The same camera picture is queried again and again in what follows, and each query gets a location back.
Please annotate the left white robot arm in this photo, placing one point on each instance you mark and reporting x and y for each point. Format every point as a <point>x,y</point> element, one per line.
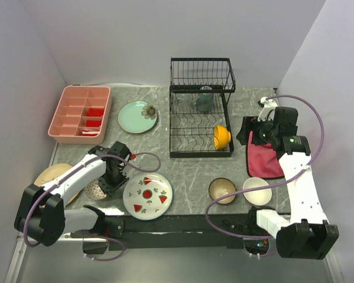
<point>42,217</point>

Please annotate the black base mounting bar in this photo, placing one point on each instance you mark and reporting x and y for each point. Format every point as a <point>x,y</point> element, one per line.
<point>179,231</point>

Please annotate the patterned purple bowl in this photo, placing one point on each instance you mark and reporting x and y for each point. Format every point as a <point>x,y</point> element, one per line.
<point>94,192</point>

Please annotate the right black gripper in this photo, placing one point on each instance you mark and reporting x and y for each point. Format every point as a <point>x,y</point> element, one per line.
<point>249,122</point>

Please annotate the white bowl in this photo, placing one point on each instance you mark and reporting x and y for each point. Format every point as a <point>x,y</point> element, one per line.
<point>257,197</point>

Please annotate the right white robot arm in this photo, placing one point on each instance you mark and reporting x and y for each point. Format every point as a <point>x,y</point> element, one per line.
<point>308,233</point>

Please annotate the pink red cloth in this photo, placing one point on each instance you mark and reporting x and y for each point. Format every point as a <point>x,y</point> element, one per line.
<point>262,161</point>

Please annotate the black wire dish rack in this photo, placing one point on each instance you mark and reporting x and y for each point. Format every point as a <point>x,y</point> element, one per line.
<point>191,132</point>

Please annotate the brown glazed bowl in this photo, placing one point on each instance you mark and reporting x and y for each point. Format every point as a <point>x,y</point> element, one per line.
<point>220,187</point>

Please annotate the aluminium rail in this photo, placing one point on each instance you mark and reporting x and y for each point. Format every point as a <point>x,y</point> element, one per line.
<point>17,260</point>

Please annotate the clear faceted drinking glass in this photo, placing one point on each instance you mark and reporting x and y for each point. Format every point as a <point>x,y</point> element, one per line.
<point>181,98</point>

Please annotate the white grey mug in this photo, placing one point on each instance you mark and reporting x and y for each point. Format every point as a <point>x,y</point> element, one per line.
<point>204,101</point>

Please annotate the pink compartment organizer tray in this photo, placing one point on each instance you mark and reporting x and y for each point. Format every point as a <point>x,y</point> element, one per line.
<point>68,123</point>

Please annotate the watermelon pattern plate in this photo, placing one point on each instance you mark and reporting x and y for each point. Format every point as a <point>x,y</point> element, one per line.
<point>147,196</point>

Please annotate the beige bird plate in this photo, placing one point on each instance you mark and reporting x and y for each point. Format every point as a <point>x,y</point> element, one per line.
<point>54,172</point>

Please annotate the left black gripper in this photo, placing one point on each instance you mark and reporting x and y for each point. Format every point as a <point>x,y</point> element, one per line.
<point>108,188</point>

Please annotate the mint green flower plate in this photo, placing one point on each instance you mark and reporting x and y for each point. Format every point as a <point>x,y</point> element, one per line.
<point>137,117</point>

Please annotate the red block in tray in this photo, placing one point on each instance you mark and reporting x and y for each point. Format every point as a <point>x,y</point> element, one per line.
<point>93,123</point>
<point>95,112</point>

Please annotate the orange bowl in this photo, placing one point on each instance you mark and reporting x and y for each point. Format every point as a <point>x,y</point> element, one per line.
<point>222,137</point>

